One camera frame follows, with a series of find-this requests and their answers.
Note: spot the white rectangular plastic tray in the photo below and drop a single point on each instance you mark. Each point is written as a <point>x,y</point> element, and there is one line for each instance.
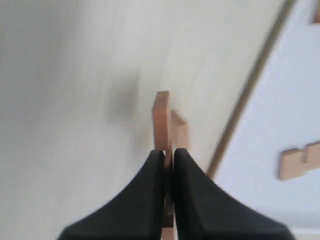
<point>282,112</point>

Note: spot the notched wooden piece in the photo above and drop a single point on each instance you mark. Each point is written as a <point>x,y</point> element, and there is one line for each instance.
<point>296,162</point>
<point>179,131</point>
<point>161,118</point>
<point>316,13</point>

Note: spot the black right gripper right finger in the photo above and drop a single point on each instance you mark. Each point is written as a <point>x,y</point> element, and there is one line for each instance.
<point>203,211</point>

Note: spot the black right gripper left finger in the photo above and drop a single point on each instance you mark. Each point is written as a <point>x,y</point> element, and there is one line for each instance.
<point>136,213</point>

